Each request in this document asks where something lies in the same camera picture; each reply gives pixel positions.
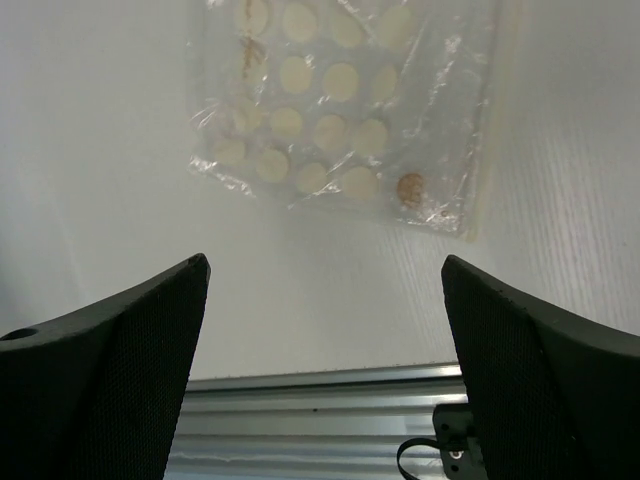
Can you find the clear dotted zip top bag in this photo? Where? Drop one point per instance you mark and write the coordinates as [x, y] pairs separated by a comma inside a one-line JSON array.
[[374, 109]]

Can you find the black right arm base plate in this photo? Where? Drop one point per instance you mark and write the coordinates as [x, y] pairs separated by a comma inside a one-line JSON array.
[[455, 439]]

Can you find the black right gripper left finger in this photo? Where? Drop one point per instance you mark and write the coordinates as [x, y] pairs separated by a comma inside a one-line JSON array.
[[96, 393]]

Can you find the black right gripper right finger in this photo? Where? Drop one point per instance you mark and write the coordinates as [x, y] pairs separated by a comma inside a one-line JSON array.
[[553, 395]]

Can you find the aluminium front rail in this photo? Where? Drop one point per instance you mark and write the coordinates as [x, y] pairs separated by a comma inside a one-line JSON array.
[[329, 425]]

